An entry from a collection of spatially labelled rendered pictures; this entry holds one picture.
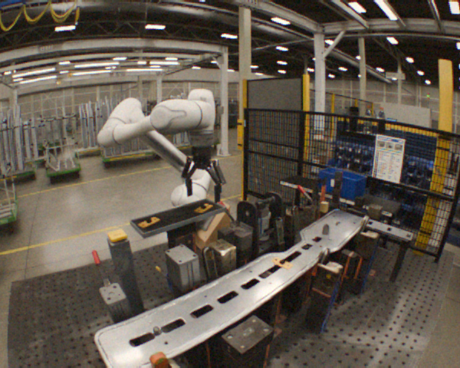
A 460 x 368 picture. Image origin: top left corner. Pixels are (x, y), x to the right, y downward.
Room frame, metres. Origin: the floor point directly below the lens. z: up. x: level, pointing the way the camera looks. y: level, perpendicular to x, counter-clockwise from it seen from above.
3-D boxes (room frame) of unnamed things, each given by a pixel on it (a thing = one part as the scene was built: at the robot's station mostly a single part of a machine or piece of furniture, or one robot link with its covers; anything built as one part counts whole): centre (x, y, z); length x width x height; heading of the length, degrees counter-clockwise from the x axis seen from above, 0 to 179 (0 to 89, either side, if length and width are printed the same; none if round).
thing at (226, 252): (0.80, 0.03, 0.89); 0.13 x 0.11 x 0.38; 41
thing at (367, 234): (0.90, -0.64, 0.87); 0.12 x 0.09 x 0.35; 41
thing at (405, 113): (6.03, -5.04, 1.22); 1.60 x 0.54 x 2.45; 37
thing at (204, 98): (0.94, 0.11, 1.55); 0.13 x 0.11 x 0.16; 155
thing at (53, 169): (5.91, 4.74, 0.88); 1.91 x 1.00 x 1.76; 38
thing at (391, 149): (1.38, -1.03, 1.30); 0.23 x 0.02 x 0.31; 41
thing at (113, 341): (0.77, -0.19, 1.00); 1.38 x 0.22 x 0.02; 131
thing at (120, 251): (0.71, 0.39, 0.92); 0.08 x 0.08 x 0.44; 41
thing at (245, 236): (0.91, -0.04, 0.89); 0.13 x 0.11 x 0.38; 41
